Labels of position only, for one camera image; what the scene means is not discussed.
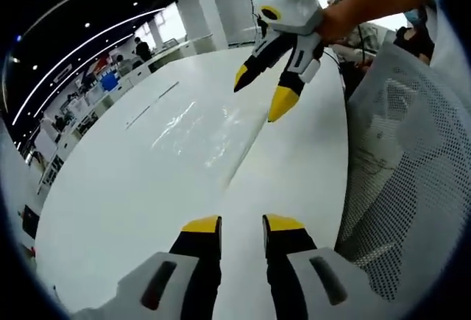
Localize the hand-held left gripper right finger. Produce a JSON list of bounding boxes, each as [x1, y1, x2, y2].
[[261, 213, 383, 320]]

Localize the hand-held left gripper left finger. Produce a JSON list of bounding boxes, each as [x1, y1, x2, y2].
[[75, 215, 224, 320]]

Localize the clear resealable bag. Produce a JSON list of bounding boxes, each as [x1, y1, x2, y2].
[[150, 99, 274, 191]]

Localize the person's right hand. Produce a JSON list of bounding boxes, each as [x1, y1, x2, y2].
[[316, 3, 361, 47]]

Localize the large white pillar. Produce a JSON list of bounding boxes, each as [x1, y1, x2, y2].
[[174, 0, 230, 57]]

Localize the row of white counters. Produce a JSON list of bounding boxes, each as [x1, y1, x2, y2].
[[38, 36, 196, 193]]

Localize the dark box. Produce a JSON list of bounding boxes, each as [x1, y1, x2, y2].
[[21, 205, 40, 241]]

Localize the black cable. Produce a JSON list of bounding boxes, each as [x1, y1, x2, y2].
[[248, 0, 266, 43]]

